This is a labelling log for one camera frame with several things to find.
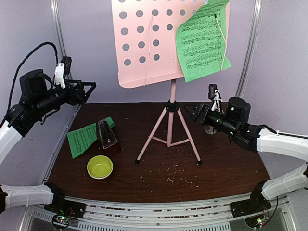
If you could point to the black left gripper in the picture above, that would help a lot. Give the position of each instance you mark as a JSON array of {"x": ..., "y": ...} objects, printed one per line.
[{"x": 73, "y": 99}]

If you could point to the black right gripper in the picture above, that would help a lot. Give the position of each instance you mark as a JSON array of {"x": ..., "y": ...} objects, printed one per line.
[{"x": 202, "y": 115}]

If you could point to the green sheet music page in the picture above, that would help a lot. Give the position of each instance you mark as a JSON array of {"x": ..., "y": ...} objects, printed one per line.
[
  {"x": 82, "y": 139},
  {"x": 202, "y": 41}
]

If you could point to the brown wooden metronome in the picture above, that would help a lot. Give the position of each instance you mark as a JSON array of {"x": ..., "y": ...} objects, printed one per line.
[{"x": 108, "y": 143}]

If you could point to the pink music stand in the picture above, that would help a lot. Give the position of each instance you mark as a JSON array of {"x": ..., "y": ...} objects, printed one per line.
[{"x": 145, "y": 40}]

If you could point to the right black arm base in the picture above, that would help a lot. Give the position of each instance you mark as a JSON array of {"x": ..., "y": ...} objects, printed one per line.
[{"x": 255, "y": 203}]

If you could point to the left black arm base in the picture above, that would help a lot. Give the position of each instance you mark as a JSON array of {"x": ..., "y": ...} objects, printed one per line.
[{"x": 61, "y": 205}]

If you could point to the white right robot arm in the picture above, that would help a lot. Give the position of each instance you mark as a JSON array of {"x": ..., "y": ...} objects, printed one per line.
[{"x": 260, "y": 139}]

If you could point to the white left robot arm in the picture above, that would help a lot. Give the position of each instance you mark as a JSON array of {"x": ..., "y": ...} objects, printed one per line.
[{"x": 27, "y": 139}]

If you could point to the white floral ceramic mug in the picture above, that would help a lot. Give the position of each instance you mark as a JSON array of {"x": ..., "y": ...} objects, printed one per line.
[{"x": 209, "y": 130}]

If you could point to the green plastic bowl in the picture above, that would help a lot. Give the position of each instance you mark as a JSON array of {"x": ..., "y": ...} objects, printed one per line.
[{"x": 100, "y": 167}]

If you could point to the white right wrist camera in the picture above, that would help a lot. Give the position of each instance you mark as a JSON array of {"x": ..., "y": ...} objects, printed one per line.
[{"x": 215, "y": 97}]

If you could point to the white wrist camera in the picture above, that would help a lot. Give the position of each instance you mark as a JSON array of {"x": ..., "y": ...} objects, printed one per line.
[
  {"x": 62, "y": 69},
  {"x": 215, "y": 97}
]

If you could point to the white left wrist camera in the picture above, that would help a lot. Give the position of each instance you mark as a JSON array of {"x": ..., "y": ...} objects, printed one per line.
[{"x": 62, "y": 69}]

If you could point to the right aluminium frame post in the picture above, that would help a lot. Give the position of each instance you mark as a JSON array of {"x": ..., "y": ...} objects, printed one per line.
[{"x": 251, "y": 47}]

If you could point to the aluminium frame post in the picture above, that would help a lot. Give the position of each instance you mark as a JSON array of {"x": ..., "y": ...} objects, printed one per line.
[
  {"x": 251, "y": 47},
  {"x": 56, "y": 18}
]

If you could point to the left aluminium frame post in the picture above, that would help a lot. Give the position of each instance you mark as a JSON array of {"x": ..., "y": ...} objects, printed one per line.
[{"x": 56, "y": 18}]

